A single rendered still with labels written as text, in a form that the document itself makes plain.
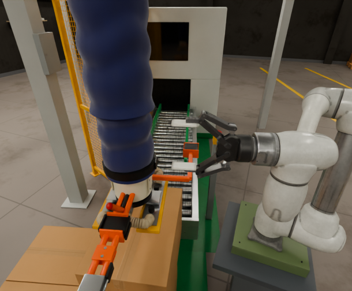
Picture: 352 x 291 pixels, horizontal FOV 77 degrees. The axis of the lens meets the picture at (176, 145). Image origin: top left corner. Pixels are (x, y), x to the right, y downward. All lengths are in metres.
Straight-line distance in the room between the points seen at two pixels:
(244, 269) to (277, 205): 0.72
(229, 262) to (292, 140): 0.91
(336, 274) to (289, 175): 1.97
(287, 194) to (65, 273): 1.39
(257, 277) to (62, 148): 1.97
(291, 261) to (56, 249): 1.44
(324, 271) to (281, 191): 1.89
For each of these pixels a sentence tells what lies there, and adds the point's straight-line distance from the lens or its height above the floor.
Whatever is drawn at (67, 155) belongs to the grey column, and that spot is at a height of 0.68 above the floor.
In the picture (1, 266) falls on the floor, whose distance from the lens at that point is 2.69.
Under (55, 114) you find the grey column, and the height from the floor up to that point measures 1.11.
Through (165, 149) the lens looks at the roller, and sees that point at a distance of 2.64.
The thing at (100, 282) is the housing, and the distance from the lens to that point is 0.77.
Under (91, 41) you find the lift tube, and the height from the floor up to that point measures 1.83.
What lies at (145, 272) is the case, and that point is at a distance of 1.11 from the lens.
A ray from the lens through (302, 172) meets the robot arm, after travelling 0.65.
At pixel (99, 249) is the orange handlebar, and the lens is 0.83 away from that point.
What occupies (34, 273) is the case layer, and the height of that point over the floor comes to 0.54.
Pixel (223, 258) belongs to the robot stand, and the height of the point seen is 0.75.
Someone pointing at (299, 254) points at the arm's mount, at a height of 0.82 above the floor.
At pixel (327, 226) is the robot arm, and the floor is 1.07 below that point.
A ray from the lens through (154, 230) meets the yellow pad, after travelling 1.00.
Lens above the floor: 1.90
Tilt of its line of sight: 31 degrees down
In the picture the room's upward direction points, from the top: straight up
